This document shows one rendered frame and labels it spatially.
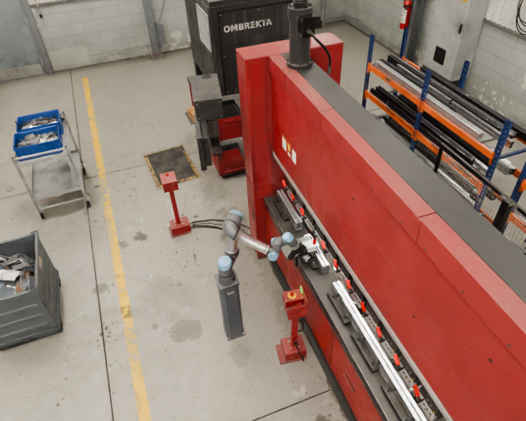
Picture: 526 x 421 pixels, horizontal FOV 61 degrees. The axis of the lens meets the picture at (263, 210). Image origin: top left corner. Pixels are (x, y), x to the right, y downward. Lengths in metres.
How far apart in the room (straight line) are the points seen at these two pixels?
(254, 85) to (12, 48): 6.97
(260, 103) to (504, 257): 2.40
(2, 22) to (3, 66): 0.82
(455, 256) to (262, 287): 2.99
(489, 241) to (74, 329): 3.89
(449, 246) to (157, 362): 3.06
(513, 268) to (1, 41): 9.34
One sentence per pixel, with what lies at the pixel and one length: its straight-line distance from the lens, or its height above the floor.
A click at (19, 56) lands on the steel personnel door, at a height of 0.44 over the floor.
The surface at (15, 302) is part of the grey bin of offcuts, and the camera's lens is 4.50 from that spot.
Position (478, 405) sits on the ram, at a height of 1.70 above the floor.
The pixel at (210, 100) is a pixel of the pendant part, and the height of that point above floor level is 1.93.
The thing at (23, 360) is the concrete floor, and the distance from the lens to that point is 4.89.
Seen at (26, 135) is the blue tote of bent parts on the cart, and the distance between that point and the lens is 6.06.
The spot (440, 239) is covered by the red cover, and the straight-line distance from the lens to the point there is 2.08.
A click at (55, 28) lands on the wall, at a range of 9.95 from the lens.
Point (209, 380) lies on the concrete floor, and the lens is 4.22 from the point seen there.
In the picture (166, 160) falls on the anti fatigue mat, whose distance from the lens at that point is 6.63.
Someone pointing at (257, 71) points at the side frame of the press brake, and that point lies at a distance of 3.69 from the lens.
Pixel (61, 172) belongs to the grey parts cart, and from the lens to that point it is 6.37.
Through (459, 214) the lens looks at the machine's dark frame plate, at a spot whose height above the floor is 2.30.
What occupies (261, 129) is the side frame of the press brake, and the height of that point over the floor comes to 1.65.
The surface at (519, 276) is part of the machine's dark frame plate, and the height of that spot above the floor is 2.30.
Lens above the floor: 3.70
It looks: 42 degrees down
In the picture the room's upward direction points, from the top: 3 degrees counter-clockwise
